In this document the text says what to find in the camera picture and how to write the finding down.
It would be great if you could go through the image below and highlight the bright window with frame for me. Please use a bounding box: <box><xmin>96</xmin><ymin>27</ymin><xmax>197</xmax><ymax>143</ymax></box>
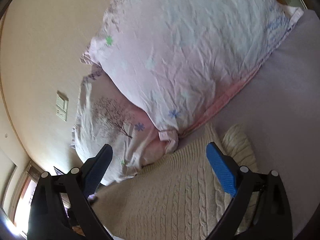
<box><xmin>1</xmin><ymin>161</ymin><xmax>43</xmax><ymax>239</ymax></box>

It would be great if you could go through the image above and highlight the pink floral pillow right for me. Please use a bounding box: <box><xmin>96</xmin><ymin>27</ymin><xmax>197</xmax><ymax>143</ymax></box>
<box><xmin>81</xmin><ymin>0</ymin><xmax>304</xmax><ymax>137</ymax></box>

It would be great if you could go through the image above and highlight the cream cable knit sweater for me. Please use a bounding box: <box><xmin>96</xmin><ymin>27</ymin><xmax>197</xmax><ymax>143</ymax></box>
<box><xmin>93</xmin><ymin>124</ymin><xmax>258</xmax><ymax>239</ymax></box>

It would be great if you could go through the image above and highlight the pink floral pillow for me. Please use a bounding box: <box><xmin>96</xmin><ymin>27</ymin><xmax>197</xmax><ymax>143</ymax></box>
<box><xmin>81</xmin><ymin>0</ymin><xmax>304</xmax><ymax>137</ymax></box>
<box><xmin>72</xmin><ymin>64</ymin><xmax>178</xmax><ymax>186</ymax></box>

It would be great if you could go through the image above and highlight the pink floral pillow left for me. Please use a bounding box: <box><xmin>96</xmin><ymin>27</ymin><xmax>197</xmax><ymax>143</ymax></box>
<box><xmin>72</xmin><ymin>64</ymin><xmax>178</xmax><ymax>186</ymax></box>

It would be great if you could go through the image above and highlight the wall mounted television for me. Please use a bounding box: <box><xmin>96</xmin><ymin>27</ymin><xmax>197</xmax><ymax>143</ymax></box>
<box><xmin>53</xmin><ymin>166</ymin><xmax>65</xmax><ymax>176</ymax></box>

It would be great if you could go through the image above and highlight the white wall switch panel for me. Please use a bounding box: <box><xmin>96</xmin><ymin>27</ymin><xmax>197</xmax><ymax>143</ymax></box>
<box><xmin>56</xmin><ymin>91</ymin><xmax>69</xmax><ymax>122</ymax></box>

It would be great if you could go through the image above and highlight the lavender bed sheet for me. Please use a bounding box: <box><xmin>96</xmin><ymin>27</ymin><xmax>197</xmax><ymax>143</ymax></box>
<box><xmin>175</xmin><ymin>10</ymin><xmax>320</xmax><ymax>238</ymax></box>

